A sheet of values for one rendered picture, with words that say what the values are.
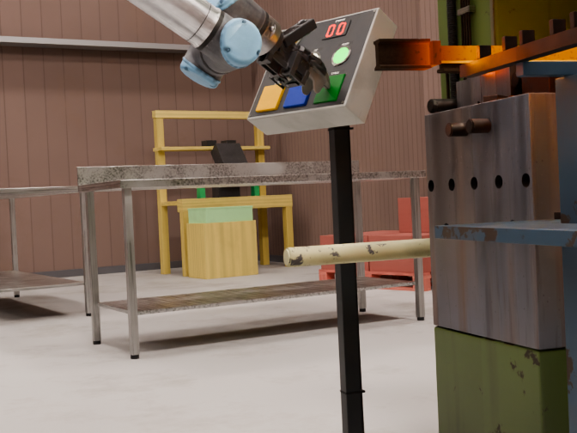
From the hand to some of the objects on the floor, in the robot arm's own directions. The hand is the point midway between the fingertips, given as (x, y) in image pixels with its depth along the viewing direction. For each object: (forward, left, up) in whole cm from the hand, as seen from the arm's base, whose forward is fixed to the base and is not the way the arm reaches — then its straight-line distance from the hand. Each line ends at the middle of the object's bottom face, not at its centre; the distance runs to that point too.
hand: (325, 82), depth 214 cm
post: (+11, +12, -102) cm, 104 cm away
